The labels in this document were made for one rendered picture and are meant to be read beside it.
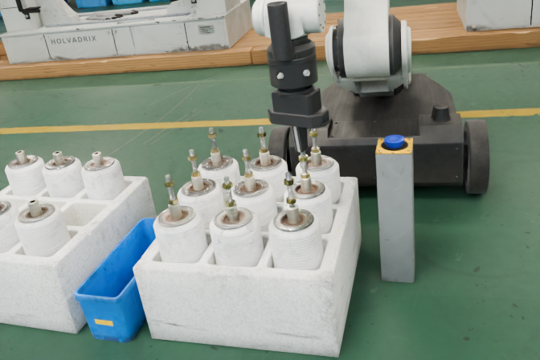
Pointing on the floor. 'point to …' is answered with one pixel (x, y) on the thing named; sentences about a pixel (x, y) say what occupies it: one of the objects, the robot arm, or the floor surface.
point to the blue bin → (117, 288)
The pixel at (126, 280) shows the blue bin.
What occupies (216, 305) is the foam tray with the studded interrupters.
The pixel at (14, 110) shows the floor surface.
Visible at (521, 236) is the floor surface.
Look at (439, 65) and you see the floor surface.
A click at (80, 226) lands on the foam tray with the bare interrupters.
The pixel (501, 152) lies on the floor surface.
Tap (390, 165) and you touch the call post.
